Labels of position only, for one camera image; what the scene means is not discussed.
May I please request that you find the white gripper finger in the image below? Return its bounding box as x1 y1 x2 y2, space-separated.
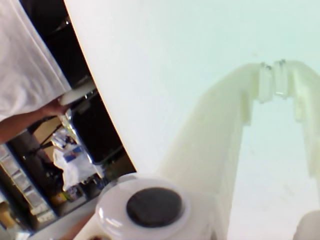
154 62 275 240
273 58 320 177

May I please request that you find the cream white plate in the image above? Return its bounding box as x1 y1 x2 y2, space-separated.
58 84 99 105

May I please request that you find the person's right hand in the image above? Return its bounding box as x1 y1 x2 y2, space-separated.
43 99 71 118

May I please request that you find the black glossy panel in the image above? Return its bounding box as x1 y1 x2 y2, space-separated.
71 107 125 165

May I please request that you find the white plastic bag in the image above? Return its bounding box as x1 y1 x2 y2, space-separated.
53 146 102 192

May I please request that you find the small yellow box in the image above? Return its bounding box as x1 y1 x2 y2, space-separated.
49 192 68 207

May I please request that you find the light wooden folding table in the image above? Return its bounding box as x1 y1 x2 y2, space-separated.
32 116 65 146

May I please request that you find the clear plastic drawer stack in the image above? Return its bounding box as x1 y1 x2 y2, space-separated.
0 143 58 226

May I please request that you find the person's white t-shirt torso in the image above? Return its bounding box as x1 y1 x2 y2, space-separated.
0 0 72 123

